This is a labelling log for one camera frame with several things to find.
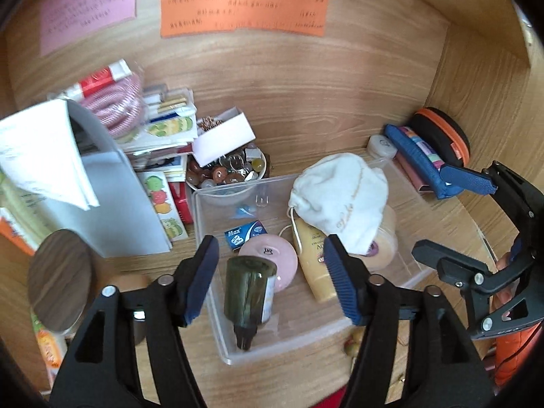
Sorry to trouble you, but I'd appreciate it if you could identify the white drawstring pouch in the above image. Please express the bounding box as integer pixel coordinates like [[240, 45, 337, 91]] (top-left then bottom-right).
[[289, 153, 389, 255]]

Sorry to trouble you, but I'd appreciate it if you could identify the yellow lotion tube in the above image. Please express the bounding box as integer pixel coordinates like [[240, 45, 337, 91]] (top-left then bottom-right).
[[292, 217, 337, 303]]

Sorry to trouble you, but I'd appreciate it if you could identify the dark green glass bottle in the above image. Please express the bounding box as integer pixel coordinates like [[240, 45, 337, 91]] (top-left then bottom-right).
[[224, 255, 277, 351]]

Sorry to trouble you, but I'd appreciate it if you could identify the pink apple-shaped case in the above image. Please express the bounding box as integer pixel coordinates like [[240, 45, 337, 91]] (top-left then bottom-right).
[[239, 234, 298, 293]]

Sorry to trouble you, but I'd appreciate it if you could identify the orange sleeve forearm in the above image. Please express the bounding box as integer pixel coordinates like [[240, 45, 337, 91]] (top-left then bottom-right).
[[490, 251, 544, 390]]

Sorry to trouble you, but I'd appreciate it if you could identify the green orange candy pack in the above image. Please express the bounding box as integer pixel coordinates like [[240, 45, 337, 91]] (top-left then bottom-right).
[[30, 311, 67, 388]]

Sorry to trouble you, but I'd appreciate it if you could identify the blue patchwork pouch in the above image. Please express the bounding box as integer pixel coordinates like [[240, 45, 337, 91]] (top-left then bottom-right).
[[385, 124, 463, 200]]

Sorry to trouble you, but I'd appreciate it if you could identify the black orange zip case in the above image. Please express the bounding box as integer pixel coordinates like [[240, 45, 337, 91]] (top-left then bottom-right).
[[408, 106, 471, 168]]

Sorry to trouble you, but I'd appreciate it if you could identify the brown mug wooden lid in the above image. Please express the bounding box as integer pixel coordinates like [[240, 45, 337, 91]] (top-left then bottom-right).
[[28, 229, 150, 337]]

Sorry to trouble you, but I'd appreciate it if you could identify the red envelope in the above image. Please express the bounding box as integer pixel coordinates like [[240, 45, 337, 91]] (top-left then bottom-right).
[[312, 386, 347, 408]]

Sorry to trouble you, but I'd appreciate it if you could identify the small white round container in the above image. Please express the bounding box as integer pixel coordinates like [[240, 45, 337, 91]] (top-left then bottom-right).
[[367, 135, 397, 159]]

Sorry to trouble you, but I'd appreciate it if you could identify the blue staples box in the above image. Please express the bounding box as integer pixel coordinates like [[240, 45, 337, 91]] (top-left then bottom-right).
[[224, 220, 267, 252]]

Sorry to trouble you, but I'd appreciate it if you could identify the clear plastic storage bin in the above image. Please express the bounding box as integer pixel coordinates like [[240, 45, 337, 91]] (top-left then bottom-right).
[[192, 159, 442, 366]]

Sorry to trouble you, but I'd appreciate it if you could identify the fruit sticker strip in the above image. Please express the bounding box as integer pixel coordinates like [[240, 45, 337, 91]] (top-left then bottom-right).
[[136, 171, 188, 242]]

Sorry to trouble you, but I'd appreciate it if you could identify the white grey paper folder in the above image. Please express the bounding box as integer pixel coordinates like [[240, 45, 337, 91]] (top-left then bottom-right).
[[1, 100, 171, 258]]

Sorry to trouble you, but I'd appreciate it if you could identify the bowl of buttons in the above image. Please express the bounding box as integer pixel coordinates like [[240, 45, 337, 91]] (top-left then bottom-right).
[[184, 144, 269, 206]]

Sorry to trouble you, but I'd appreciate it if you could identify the stack of books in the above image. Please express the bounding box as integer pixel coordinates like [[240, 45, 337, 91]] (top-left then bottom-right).
[[117, 85, 198, 182]]

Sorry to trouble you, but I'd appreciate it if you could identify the red white tube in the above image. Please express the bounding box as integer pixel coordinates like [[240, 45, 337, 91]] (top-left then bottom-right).
[[60, 59, 133, 101]]

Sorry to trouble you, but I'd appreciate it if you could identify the orange paper note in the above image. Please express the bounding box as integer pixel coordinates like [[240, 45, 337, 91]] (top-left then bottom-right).
[[160, 0, 329, 38]]

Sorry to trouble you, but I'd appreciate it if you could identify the pink sticky note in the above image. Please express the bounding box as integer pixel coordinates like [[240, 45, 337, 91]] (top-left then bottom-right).
[[40, 0, 136, 56]]

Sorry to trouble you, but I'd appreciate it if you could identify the gold string charm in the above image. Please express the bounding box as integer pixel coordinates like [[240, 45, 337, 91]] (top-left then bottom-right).
[[343, 326, 407, 388]]

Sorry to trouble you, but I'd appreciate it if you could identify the pink cable in bag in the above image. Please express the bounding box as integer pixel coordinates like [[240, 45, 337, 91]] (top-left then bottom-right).
[[78, 72, 148, 139]]

